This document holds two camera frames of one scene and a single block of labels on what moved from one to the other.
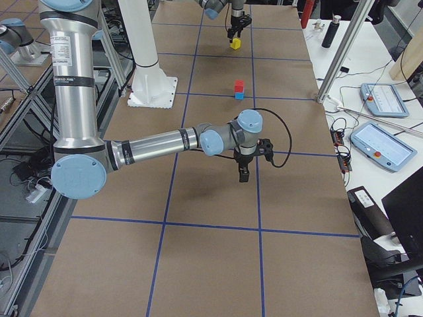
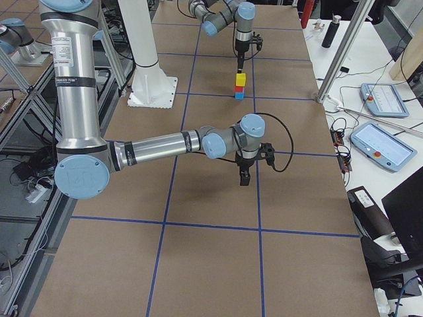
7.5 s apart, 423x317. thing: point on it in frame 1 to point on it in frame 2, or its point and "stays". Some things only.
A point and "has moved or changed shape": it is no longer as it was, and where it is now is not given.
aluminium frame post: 361,13 stays
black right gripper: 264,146 stays
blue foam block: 239,96 stays
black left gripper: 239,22 to 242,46
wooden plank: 410,59 stays
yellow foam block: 236,43 has moved or changed shape
